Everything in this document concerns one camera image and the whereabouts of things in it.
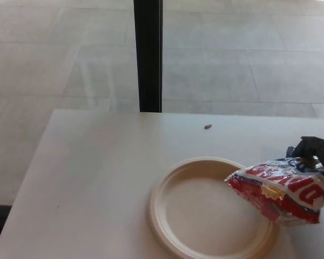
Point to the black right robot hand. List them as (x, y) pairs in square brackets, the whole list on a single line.
[(310, 147)]

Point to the red white sunflower seed bag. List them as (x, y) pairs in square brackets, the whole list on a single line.
[(286, 189)]

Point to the single stray sunflower seed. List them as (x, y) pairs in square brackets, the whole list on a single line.
[(207, 126)]

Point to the cream round paper plate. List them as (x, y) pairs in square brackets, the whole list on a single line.
[(199, 210)]

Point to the black window frame post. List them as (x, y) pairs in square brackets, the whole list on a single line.
[(149, 54)]

